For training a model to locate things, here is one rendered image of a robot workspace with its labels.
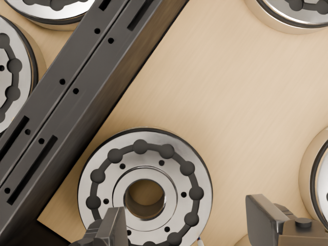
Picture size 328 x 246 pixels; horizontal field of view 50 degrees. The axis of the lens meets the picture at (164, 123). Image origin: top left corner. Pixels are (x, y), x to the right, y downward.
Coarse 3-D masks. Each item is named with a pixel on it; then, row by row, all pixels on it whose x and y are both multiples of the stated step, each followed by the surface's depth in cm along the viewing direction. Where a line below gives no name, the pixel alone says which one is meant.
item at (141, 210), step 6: (126, 192) 27; (126, 198) 27; (162, 198) 28; (132, 204) 28; (138, 204) 29; (156, 204) 29; (162, 204) 27; (132, 210) 27; (138, 210) 27; (144, 210) 28; (150, 210) 28; (156, 210) 27; (144, 216) 26
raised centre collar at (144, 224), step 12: (132, 168) 26; (144, 168) 26; (156, 168) 26; (120, 180) 26; (132, 180) 26; (156, 180) 26; (168, 180) 26; (120, 192) 26; (168, 192) 26; (120, 204) 26; (168, 204) 26; (132, 216) 26; (156, 216) 26; (168, 216) 26; (132, 228) 26; (144, 228) 26; (156, 228) 26
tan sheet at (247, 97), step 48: (192, 0) 29; (240, 0) 29; (192, 48) 29; (240, 48) 29; (288, 48) 29; (144, 96) 29; (192, 96) 29; (240, 96) 29; (288, 96) 29; (96, 144) 29; (192, 144) 29; (240, 144) 29; (288, 144) 29; (144, 192) 29; (240, 192) 29; (288, 192) 30
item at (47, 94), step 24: (96, 0) 19; (120, 0) 19; (96, 24) 19; (72, 48) 19; (96, 48) 19; (48, 72) 19; (72, 72) 19; (48, 96) 19; (0, 144) 19; (24, 144) 19; (0, 168) 19
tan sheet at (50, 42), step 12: (0, 0) 28; (0, 12) 28; (12, 12) 28; (24, 24) 29; (36, 24) 29; (36, 36) 29; (48, 36) 29; (60, 36) 29; (48, 48) 29; (60, 48) 29; (48, 60) 29
